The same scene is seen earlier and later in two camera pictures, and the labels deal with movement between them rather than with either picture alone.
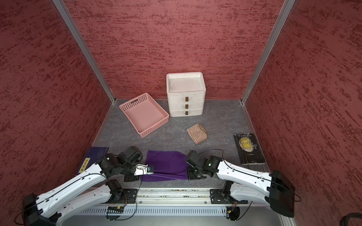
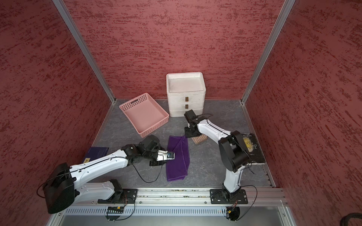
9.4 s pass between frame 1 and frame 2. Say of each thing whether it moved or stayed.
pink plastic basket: stayed
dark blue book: stayed
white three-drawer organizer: stayed
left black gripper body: moved
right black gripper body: moved
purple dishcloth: moved
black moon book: stayed
